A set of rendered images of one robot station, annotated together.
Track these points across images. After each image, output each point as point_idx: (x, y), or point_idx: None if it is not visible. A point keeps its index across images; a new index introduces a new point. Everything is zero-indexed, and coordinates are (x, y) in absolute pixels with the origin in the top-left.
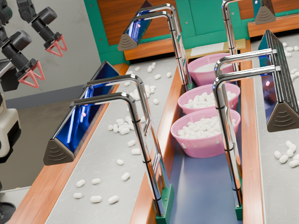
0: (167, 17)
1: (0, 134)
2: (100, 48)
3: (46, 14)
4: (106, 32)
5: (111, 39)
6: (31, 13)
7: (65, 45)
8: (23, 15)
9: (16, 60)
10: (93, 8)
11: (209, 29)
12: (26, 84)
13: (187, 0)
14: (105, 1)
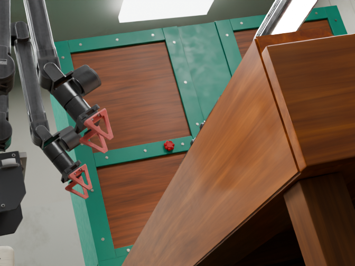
0: None
1: (6, 259)
2: (102, 252)
3: (71, 132)
4: (110, 230)
5: (117, 240)
6: (49, 129)
7: (85, 189)
8: (37, 130)
9: (78, 101)
10: (94, 195)
11: None
12: (96, 129)
13: None
14: (111, 186)
